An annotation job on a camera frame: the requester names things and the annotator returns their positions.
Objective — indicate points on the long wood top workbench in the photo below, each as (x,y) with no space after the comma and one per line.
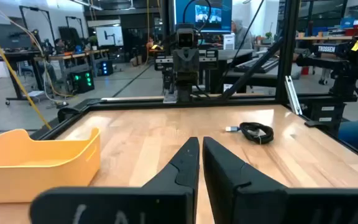
(73,56)

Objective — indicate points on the silver metal bracket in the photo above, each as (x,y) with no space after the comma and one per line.
(292,95)

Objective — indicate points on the wall monitor blue screen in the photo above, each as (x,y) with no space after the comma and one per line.
(225,21)

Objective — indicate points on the yellow plastic bin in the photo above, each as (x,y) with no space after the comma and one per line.
(42,180)

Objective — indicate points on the black wheeled desk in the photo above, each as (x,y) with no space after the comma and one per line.
(20,56)

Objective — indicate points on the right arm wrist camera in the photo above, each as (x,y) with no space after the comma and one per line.
(186,39)

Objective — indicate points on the computer tower blue lights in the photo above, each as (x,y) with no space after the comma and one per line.
(107,68)

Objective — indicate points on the person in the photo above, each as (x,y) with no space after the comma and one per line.
(242,35)

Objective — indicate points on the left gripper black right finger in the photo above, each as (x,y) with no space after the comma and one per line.
(228,180)

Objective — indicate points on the shelf with coloured bins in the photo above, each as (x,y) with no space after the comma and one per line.
(348,23)

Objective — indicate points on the potted green plant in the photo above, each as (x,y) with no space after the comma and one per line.
(93,40)

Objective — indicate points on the computer tower green lights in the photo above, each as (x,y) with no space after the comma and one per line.
(82,82)

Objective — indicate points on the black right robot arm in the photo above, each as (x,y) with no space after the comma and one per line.
(211,63)

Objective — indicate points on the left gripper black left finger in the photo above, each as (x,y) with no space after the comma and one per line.
(179,174)

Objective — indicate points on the white display board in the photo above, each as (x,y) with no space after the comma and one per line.
(117,35)

